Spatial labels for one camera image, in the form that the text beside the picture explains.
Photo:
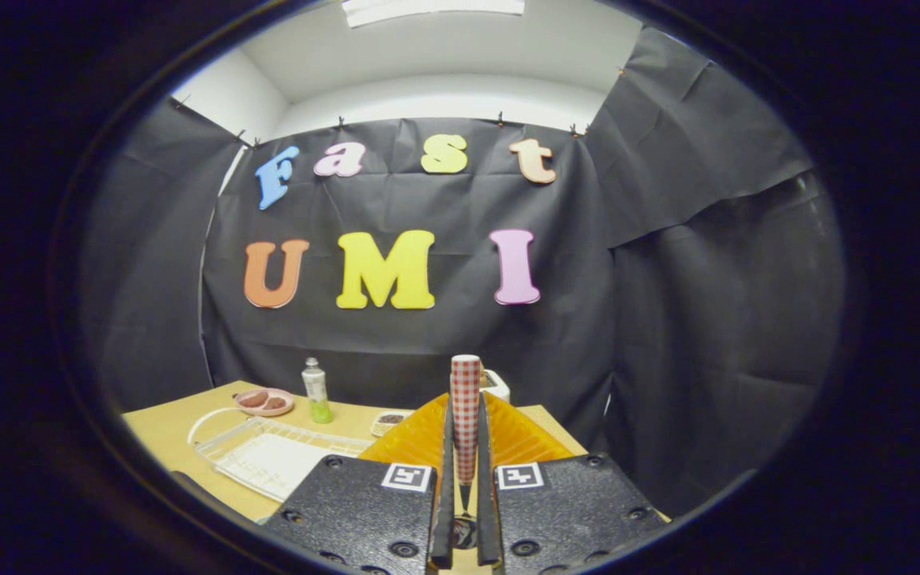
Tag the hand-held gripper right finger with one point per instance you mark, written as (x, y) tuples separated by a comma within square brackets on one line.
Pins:
[(572, 511)]

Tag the reddish brown food piece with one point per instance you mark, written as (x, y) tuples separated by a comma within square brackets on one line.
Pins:
[(254, 398), (276, 403)]

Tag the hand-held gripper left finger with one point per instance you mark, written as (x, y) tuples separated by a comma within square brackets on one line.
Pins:
[(356, 511)]

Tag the pink shallow dish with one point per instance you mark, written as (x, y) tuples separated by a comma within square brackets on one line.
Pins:
[(264, 412)]

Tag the clear bottle green liquid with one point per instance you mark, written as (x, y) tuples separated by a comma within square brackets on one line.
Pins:
[(318, 395)]

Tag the cream white toaster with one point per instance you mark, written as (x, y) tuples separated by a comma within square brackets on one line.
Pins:
[(500, 389)]

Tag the small white compartment tray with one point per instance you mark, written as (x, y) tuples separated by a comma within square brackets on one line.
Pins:
[(390, 420)]

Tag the black backdrop cloth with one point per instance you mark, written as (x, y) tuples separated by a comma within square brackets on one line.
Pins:
[(668, 319)]

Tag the white ceiling light panel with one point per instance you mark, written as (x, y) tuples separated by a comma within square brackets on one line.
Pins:
[(428, 9)]

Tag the white drying mat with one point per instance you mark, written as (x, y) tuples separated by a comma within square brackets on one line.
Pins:
[(276, 467)]

